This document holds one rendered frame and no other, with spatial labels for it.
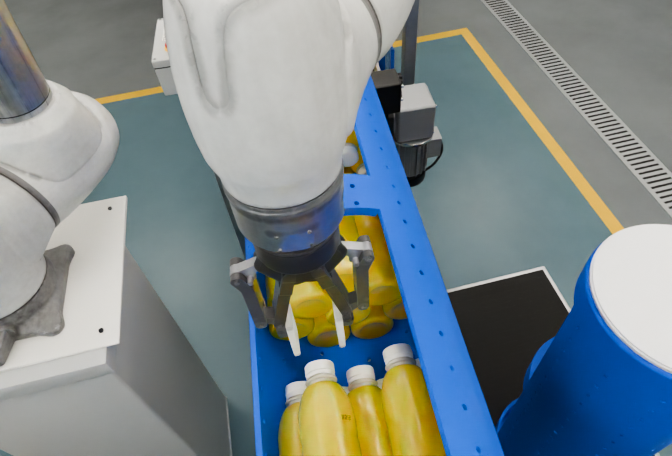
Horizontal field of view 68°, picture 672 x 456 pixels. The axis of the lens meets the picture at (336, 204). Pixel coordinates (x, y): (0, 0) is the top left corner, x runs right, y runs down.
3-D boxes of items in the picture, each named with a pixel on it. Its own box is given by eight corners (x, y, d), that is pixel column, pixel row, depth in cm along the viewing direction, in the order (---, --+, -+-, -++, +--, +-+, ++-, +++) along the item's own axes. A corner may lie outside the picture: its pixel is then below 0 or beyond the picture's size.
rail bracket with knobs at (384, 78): (367, 122, 129) (366, 89, 121) (361, 104, 134) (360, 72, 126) (404, 116, 129) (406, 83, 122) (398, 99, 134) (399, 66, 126)
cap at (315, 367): (299, 381, 65) (298, 368, 67) (322, 385, 68) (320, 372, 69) (318, 368, 63) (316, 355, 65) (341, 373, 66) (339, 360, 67)
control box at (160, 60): (164, 96, 125) (150, 60, 117) (169, 52, 138) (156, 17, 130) (205, 90, 125) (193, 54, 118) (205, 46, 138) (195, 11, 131)
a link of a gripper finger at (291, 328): (292, 327, 53) (285, 328, 53) (300, 355, 58) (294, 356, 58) (289, 302, 55) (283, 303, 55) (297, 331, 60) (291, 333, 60)
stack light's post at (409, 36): (397, 221, 221) (407, -28, 138) (395, 214, 224) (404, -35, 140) (406, 219, 221) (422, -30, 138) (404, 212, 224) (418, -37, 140)
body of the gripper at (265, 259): (241, 259, 38) (263, 316, 46) (350, 240, 39) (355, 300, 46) (238, 188, 43) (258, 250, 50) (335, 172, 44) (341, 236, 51)
